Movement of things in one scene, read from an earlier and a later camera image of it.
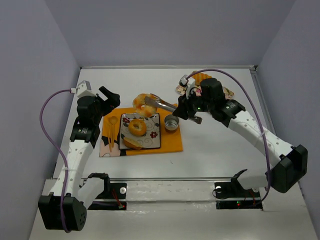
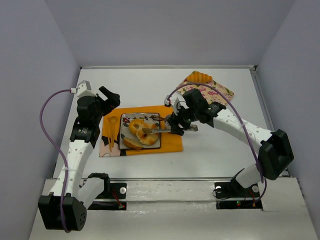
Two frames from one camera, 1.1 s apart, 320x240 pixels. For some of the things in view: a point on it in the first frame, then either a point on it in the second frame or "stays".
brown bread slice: (132, 143) stays
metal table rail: (158, 178) stays
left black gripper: (104, 101) stays
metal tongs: (153, 100) to (147, 131)
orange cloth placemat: (109, 141) stays
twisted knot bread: (142, 109) to (145, 138)
